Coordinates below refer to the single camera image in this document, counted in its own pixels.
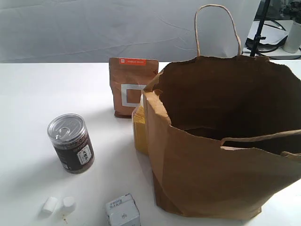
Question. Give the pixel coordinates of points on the clear jar with metal lid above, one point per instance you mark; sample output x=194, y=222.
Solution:
x=70, y=138

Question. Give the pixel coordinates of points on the white marshmallow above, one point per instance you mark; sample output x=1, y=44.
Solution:
x=69, y=204
x=50, y=205

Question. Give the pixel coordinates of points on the right white marshmallow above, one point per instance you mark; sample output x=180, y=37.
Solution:
x=69, y=204

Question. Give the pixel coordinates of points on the yellow grain plastic container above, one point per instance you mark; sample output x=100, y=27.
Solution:
x=139, y=128

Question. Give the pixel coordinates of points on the brown coffee pouch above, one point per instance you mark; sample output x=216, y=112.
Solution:
x=128, y=77

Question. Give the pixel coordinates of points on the left white marshmallow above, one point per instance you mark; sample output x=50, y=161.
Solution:
x=50, y=205

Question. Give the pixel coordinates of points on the grey carton box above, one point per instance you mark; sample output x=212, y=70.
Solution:
x=123, y=211

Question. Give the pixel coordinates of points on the white cylindrical bottle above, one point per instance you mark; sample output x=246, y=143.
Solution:
x=293, y=40

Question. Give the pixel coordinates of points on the white paper sheet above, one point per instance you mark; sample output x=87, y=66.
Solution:
x=274, y=34

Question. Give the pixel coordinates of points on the black tripod stand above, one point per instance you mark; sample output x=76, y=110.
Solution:
x=252, y=44

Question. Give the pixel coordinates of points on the brown paper bag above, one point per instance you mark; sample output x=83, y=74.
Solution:
x=223, y=134

